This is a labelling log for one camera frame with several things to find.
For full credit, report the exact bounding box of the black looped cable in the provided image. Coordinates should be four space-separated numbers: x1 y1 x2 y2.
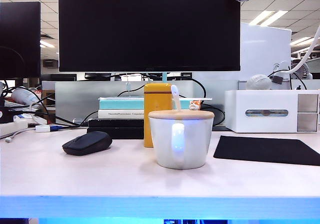
201 104 226 127

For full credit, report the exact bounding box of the teal hardcover book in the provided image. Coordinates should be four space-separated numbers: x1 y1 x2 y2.
98 97 213 111

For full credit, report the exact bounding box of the white ceramic mug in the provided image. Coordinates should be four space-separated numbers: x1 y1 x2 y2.
148 116 215 170

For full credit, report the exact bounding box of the white usb adapter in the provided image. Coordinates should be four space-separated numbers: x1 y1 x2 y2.
34 125 52 133

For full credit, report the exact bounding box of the white partition board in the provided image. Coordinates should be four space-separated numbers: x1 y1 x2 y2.
239 22 293 82

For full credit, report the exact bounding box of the black mouse pad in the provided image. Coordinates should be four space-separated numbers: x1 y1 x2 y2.
213 135 320 166

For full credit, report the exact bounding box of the small black computer monitor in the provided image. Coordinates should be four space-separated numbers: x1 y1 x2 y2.
0 1 42 79

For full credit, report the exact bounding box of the white power strip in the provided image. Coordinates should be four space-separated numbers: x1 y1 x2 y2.
0 119 29 138

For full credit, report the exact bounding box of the wooden mug lid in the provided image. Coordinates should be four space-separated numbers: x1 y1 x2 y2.
148 110 215 121

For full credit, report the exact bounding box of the white ceramic spoon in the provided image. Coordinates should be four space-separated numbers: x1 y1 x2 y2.
170 85 183 113

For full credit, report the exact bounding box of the white plastic bottle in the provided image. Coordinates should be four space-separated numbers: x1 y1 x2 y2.
11 87 41 106

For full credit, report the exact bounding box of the white tissue box organizer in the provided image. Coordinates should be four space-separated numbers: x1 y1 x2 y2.
224 89 320 134

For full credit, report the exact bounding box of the yellow thermos bottle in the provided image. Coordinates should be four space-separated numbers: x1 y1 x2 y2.
143 83 173 148

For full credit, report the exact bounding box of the stack of books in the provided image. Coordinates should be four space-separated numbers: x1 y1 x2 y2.
54 80 241 125

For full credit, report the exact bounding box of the black desk cable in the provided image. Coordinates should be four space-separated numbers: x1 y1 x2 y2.
8 110 88 128

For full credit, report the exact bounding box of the white book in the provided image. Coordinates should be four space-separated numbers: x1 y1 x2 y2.
97 109 145 120

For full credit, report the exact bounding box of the white desk fan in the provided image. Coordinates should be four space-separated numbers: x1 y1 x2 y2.
291 62 313 81

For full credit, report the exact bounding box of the white cable with plug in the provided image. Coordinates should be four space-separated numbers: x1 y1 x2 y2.
4 129 29 143

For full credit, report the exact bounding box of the black flat box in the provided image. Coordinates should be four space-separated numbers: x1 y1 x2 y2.
86 127 145 140

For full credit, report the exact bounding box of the white textured ball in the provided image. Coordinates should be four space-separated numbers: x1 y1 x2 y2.
246 74 273 91

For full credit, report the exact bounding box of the large black computer monitor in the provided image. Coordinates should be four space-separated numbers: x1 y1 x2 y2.
58 0 241 72

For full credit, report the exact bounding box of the black monitor cable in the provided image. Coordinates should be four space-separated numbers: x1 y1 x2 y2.
117 76 207 100

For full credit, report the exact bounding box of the black computer mouse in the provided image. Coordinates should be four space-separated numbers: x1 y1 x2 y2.
61 131 113 156

